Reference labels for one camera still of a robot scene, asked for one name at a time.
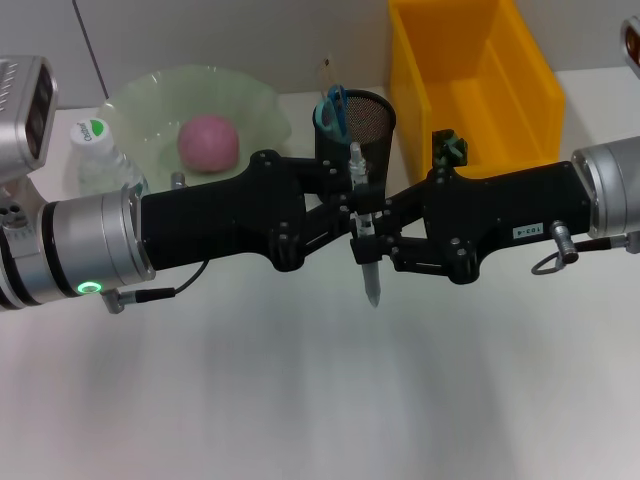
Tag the light green wavy fruit plate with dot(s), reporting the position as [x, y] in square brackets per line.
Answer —
[150, 100]

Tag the silver grey pen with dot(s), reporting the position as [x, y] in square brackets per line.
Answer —
[372, 285]

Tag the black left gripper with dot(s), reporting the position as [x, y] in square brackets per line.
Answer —
[215, 220]

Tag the blue and teal scissors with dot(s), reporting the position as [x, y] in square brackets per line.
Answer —
[340, 115]

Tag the pink peach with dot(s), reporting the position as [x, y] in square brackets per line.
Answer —
[209, 144]

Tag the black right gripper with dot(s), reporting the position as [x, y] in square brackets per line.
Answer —
[500, 215]

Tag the clear water bottle green label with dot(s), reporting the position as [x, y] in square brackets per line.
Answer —
[90, 137]

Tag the clear plastic ruler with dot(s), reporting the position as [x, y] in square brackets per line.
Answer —
[327, 75]

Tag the green plastic wrapper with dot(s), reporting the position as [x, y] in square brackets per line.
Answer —
[447, 147]

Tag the black mesh pen cup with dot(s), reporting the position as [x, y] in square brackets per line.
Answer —
[375, 125]

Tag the yellow plastic storage bin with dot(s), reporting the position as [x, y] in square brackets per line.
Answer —
[475, 100]

